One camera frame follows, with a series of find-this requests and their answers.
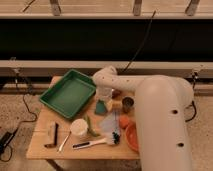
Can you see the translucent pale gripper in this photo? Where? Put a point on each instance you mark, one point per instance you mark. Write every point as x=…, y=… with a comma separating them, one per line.
x=105, y=94

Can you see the teal green sponge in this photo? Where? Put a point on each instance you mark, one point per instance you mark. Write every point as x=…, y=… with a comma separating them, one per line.
x=100, y=108

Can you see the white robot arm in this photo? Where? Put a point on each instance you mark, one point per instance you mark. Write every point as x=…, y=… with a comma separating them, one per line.
x=159, y=107

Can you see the green plastic tray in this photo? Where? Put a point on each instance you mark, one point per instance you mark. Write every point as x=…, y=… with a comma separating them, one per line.
x=70, y=94

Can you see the dark red bowl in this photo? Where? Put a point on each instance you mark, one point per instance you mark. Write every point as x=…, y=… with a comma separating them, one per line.
x=115, y=93

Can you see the small orange ball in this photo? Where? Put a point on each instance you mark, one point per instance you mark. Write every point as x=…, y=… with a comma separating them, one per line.
x=124, y=121

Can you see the wooden table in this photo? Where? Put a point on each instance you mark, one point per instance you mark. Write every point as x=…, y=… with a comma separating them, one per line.
x=37, y=150

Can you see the orange plastic bowl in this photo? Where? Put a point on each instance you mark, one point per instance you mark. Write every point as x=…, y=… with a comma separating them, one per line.
x=131, y=137

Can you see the wooden block scraper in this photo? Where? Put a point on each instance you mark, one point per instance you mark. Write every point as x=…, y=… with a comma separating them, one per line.
x=51, y=136

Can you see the black adapter on floor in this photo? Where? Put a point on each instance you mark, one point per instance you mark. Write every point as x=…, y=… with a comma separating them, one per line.
x=5, y=139

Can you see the white handled dish brush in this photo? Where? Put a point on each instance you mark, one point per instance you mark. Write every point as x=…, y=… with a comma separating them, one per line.
x=110, y=139

